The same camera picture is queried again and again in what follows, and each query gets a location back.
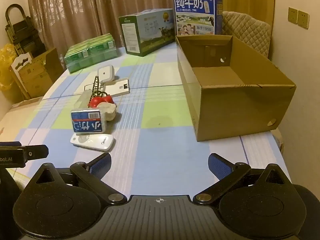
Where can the beige wall socket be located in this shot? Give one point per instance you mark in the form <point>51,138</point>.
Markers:
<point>293,15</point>
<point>303,19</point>

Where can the brown cardboard carton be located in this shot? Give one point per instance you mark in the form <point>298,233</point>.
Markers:
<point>35,77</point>

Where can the white remote control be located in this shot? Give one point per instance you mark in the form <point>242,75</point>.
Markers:
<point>100,142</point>

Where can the white square night light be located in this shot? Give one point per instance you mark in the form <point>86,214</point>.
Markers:
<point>105,73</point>

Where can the green and white milk box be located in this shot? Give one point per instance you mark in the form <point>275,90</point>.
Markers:
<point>150,32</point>

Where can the black folding hand truck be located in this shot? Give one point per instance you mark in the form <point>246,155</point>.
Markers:
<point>15,12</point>

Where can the green shrink-wrapped carton pack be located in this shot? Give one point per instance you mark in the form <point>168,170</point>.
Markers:
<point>90,52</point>

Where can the brown curtain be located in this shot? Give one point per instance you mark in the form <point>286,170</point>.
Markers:
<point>75,10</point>

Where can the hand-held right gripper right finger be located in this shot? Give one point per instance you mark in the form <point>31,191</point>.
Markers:
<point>220,167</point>

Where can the beige quilted chair cover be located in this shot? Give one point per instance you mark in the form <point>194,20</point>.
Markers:
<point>247,30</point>

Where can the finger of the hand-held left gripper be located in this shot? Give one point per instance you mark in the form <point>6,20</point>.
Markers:
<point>35,152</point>
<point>10,144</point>

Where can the brown cardboard box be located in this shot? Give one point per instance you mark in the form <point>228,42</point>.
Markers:
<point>237,110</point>

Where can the red figurine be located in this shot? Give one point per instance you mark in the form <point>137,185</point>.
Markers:
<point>98,101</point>

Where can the blue milk carton box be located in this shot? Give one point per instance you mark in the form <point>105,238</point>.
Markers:
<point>195,12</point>

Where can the yellow plastic bag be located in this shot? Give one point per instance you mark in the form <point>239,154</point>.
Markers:
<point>6,65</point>

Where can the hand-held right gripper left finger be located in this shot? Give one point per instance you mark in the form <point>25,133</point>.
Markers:
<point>101,166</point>

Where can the checked tablecloth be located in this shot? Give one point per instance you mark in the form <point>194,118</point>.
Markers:
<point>162,105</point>

